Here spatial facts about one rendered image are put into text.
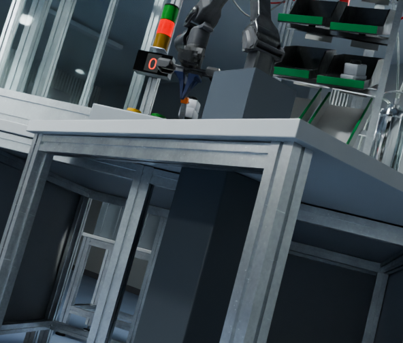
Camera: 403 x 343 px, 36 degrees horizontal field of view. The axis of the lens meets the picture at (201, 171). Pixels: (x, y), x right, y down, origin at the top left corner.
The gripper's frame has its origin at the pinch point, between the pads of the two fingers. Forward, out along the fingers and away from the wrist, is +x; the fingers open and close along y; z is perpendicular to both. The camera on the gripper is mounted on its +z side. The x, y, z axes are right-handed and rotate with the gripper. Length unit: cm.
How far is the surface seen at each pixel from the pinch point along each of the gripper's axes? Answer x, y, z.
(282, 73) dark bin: -10.5, 25.2, -3.4
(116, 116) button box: 14.9, -11.6, 13.8
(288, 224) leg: 37, 44, 74
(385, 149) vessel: -15, 60, -85
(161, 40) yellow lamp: -19.7, -18.5, -20.8
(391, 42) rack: -29, 52, -15
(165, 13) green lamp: -28.8, -19.6, -20.8
